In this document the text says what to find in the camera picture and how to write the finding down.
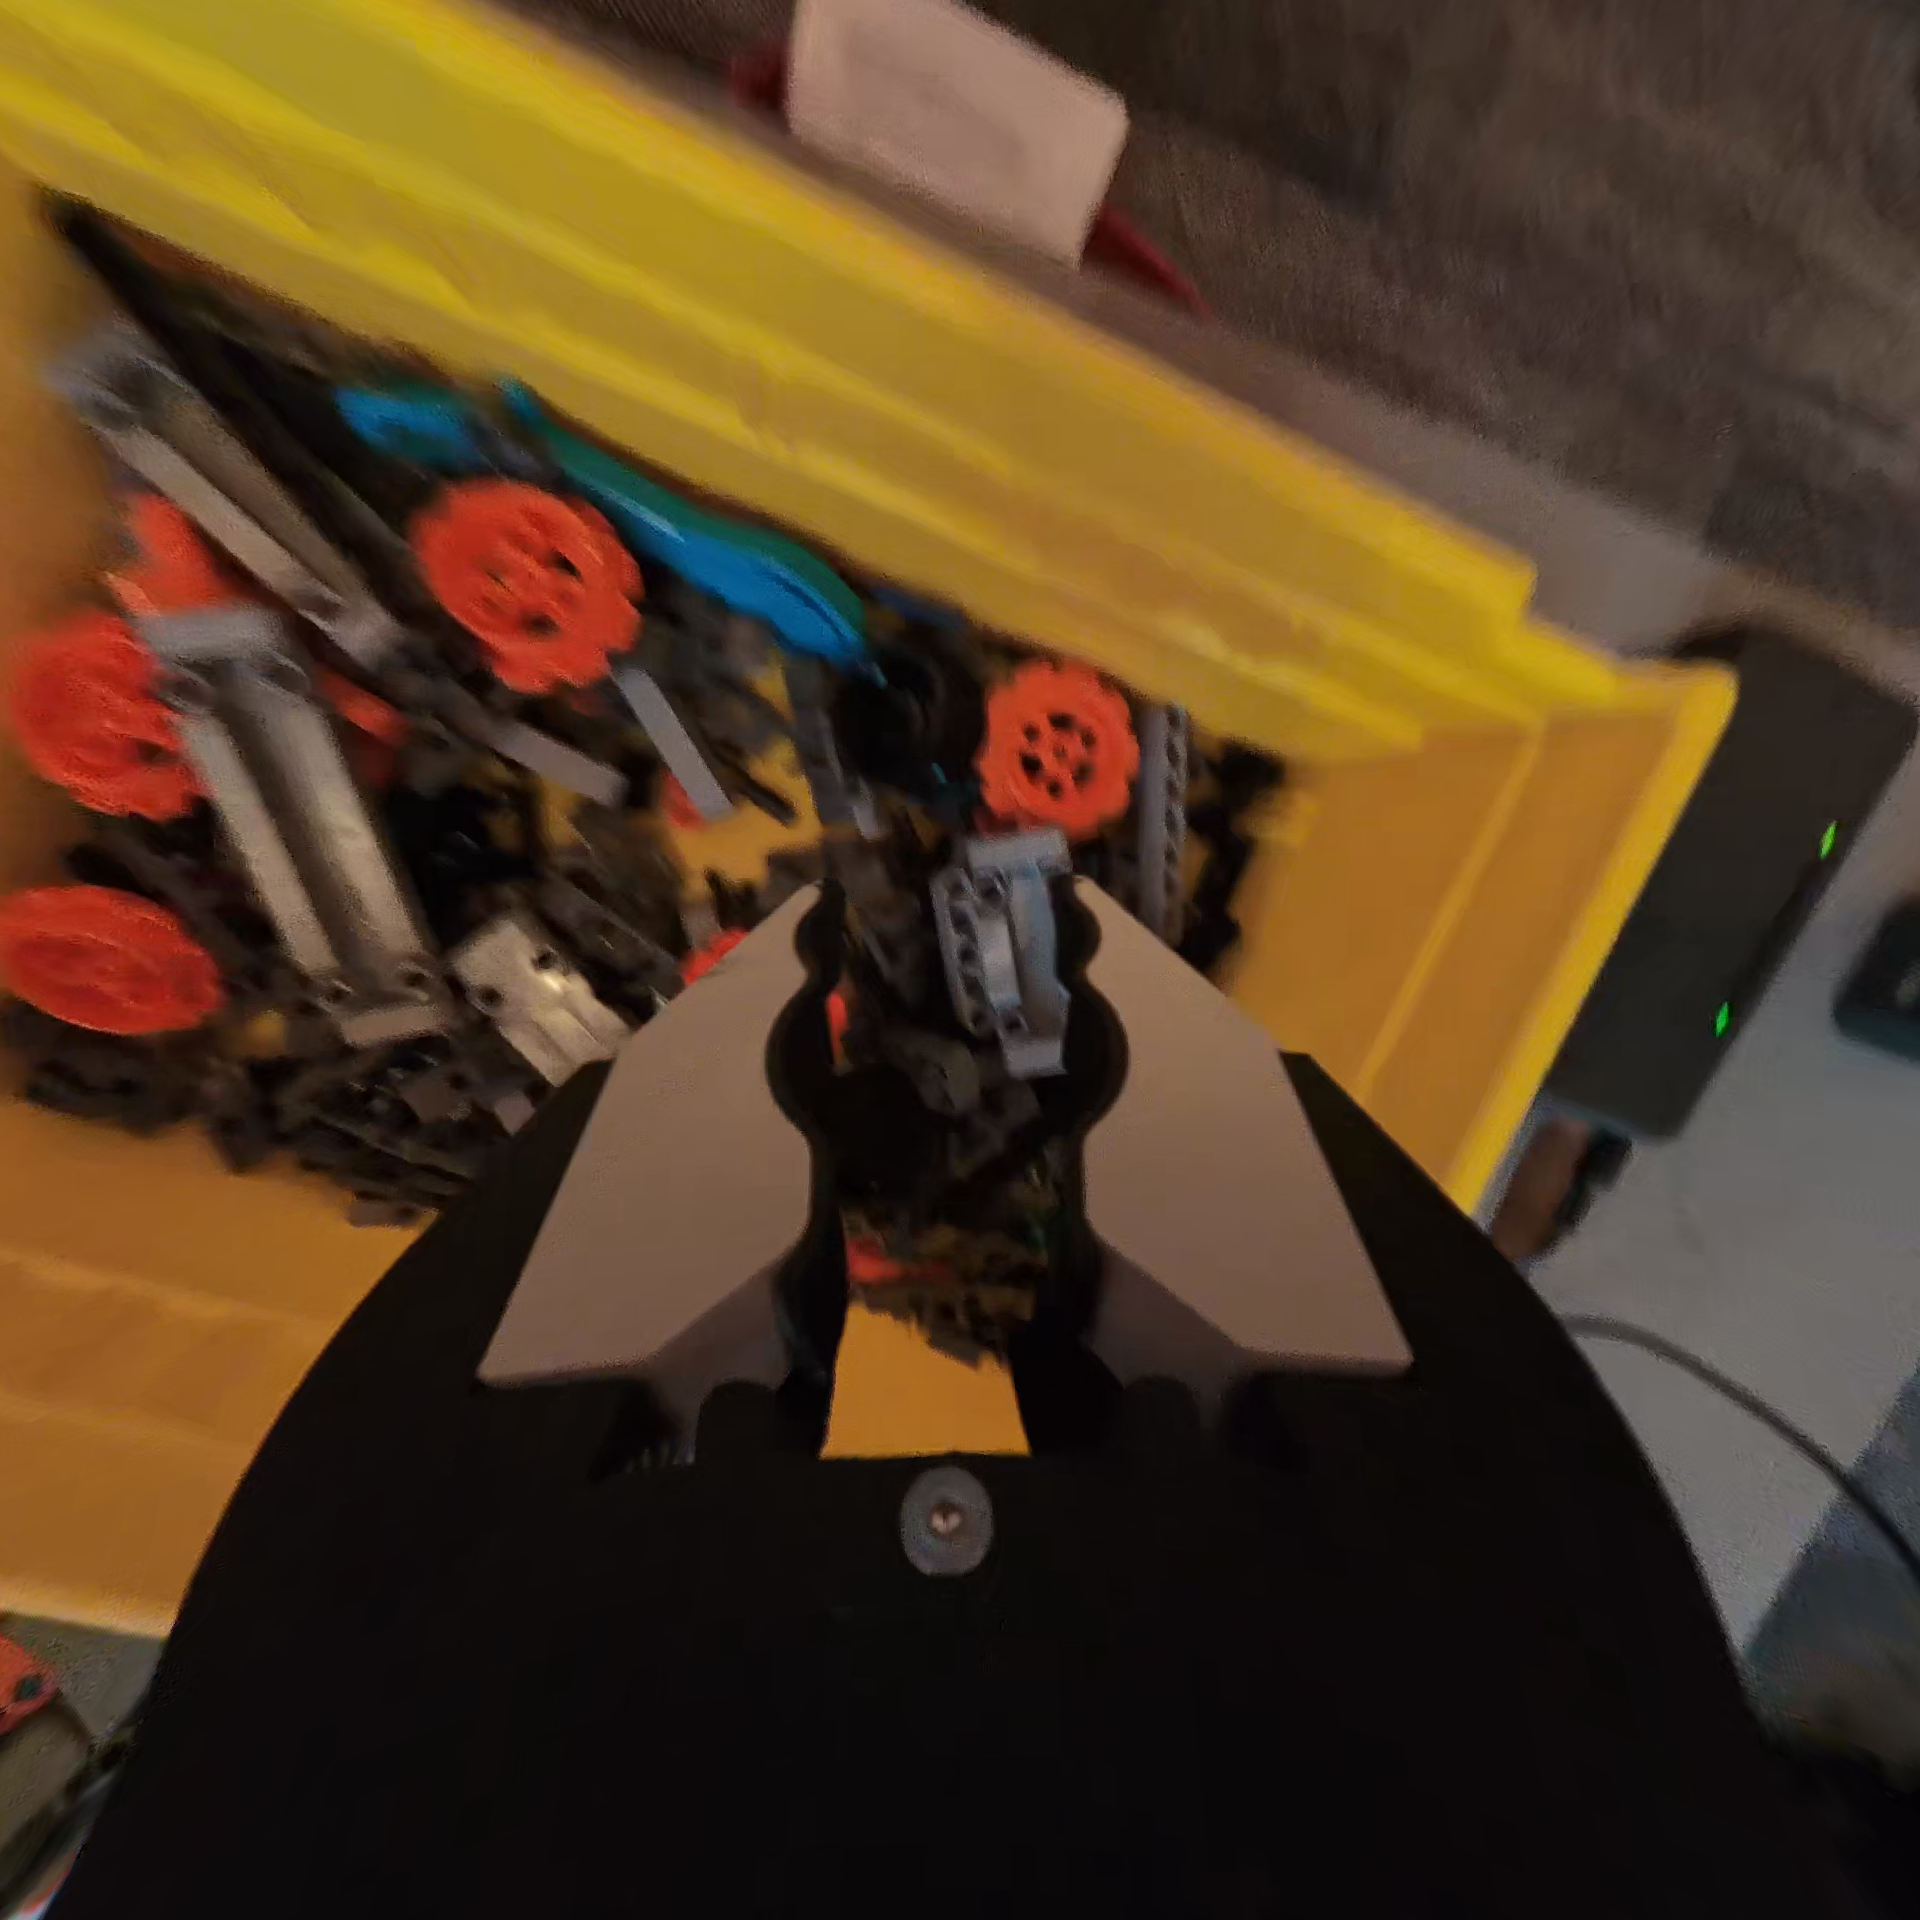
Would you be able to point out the grey desk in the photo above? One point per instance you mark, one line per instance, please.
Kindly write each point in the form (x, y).
(1726, 1231)

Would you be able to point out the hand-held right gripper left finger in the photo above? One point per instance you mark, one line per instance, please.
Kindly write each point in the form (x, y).
(661, 1201)

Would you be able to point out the teal plastic tool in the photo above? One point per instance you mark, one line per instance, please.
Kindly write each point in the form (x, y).
(677, 541)

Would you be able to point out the black power adapter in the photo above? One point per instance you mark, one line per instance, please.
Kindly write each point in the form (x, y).
(1726, 873)

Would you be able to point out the dark slim upright device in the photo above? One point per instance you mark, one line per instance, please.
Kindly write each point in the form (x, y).
(1885, 978)

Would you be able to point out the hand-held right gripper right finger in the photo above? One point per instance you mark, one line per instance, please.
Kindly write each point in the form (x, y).
(1233, 1201)

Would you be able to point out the pile of building pieces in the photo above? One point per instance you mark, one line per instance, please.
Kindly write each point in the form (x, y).
(448, 896)

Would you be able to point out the yellow parts bin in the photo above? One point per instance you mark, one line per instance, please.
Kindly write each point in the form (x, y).
(1428, 896)

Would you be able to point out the long grey frame piece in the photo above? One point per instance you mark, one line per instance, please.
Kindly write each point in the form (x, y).
(304, 807)

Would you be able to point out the light grey holed connector piece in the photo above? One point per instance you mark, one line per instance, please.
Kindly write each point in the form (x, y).
(1005, 944)

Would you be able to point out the orange toothed wheel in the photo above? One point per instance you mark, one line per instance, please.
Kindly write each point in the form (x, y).
(102, 958)
(96, 714)
(161, 546)
(523, 585)
(1059, 748)

